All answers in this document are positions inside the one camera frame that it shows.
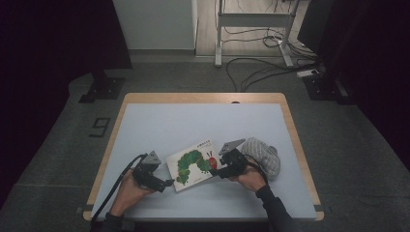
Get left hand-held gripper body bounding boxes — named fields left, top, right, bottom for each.
left=132, top=150, right=162, bottom=191

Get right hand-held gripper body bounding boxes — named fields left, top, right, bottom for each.
left=218, top=138, right=249, bottom=179

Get white caterpillar picture book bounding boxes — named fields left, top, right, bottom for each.
left=165, top=138, right=223, bottom=192

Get grey striped cloth bag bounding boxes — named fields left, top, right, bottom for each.
left=241, top=136, right=281, bottom=178

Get person's left hand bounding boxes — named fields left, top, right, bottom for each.
left=109, top=168, right=155, bottom=218

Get person's right hand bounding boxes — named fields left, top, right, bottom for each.
left=230, top=163, right=267, bottom=193

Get light blue table mat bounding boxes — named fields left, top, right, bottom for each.
left=91, top=102, right=318, bottom=222

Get black floor tape mark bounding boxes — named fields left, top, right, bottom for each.
left=89, top=117, right=111, bottom=138

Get wooden table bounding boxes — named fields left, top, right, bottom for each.
left=82, top=92, right=325, bottom=222

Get black stand base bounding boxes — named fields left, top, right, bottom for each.
left=303, top=75, right=356, bottom=106
left=78, top=69, right=126, bottom=104

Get white power strip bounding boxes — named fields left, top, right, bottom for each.
left=296, top=68, right=320, bottom=79

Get dark curtain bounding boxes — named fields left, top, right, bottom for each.
left=317, top=0, right=410, bottom=173
left=0, top=0, right=132, bottom=211

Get white cabinet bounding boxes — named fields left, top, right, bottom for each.
left=111, top=0, right=199, bottom=51

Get dark monitor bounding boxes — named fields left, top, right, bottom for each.
left=297, top=0, right=327, bottom=54

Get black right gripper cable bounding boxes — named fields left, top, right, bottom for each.
left=245, top=154, right=270, bottom=186

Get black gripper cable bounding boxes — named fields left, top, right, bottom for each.
left=90, top=154, right=149, bottom=227
left=245, top=154, right=270, bottom=186

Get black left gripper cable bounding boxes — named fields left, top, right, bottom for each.
left=90, top=154, right=149, bottom=227

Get long black floor cable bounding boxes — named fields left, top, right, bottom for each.
left=225, top=57, right=322, bottom=94

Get tangled black floor cables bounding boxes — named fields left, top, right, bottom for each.
left=221, top=26, right=318, bottom=61

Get white metal stand frame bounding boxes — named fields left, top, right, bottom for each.
left=215, top=0, right=302, bottom=68

